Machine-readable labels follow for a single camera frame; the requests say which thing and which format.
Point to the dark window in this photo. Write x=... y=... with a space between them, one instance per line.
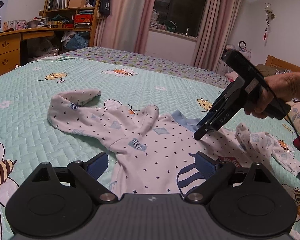
x=180 y=5

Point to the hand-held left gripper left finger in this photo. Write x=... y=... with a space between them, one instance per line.
x=98 y=166

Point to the black headphones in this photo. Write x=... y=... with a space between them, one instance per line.
x=242 y=44

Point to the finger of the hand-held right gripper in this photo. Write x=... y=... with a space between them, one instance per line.
x=207 y=117
x=205 y=132

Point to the white printed sweatshirt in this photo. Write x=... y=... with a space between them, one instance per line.
x=152 y=155

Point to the wooden bookshelf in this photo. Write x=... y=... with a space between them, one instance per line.
x=70 y=5

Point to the cluttered white nightstand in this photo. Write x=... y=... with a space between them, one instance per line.
x=237 y=57

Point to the wooden headboard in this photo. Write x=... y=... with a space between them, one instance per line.
x=282 y=65

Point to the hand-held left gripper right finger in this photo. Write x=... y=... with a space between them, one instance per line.
x=203 y=166

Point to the person's right hand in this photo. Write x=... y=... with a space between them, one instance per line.
x=285 y=85

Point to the floral pillow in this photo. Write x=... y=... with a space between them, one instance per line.
x=298 y=117

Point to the bee print quilted bedspread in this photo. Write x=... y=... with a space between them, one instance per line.
x=27 y=105

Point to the hanging wall ornament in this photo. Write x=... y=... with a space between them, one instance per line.
x=268 y=17

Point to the wooden desk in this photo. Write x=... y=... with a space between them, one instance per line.
x=7 y=47

